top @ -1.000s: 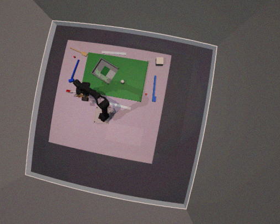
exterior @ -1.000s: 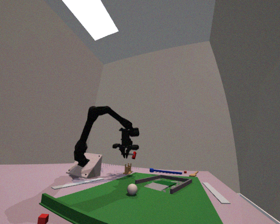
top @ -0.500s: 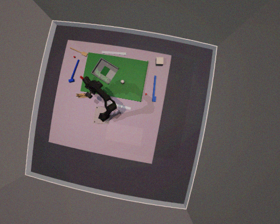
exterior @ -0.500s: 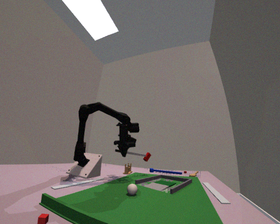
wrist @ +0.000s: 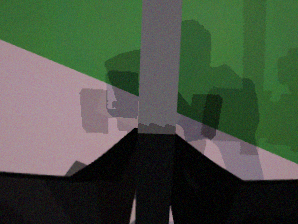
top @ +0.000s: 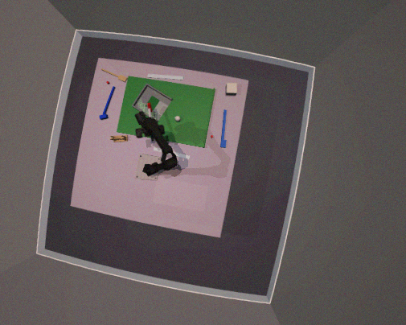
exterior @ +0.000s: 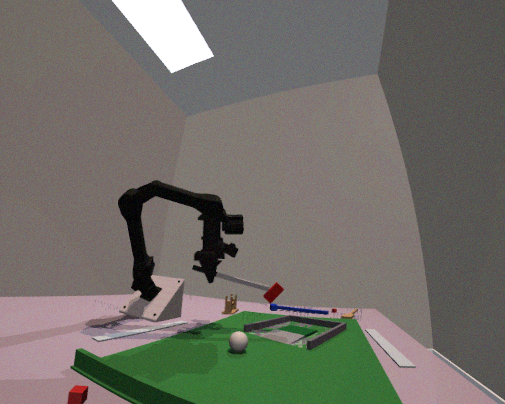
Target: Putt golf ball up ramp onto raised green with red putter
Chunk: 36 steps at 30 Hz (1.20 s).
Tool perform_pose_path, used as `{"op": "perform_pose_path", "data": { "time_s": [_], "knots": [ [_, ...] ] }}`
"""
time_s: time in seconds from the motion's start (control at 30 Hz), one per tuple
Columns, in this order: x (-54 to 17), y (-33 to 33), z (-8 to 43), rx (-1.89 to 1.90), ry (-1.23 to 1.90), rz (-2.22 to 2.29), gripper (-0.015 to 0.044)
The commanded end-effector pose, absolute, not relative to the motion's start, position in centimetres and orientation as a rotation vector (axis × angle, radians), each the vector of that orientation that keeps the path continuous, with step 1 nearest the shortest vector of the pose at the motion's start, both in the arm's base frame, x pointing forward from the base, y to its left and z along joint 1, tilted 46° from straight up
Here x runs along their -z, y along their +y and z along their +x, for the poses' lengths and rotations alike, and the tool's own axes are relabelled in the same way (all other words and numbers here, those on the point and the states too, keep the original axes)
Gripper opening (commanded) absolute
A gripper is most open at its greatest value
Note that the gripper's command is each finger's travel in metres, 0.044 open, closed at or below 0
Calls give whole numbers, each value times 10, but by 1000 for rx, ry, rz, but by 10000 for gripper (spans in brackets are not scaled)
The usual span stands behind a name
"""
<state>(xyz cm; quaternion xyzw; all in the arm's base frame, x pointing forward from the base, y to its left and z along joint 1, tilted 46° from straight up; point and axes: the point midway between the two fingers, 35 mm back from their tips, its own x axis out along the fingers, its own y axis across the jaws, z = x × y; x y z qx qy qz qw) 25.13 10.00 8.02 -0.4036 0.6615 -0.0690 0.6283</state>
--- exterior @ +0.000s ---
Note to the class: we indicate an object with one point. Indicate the white golf ball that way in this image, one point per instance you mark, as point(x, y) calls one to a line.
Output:
point(238, 341)

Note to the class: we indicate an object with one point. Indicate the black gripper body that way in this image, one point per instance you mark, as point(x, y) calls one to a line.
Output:
point(208, 253)

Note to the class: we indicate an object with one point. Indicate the blue rod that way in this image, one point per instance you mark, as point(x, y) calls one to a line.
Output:
point(275, 307)

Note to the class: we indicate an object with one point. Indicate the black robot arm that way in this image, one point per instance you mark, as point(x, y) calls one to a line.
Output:
point(209, 205)

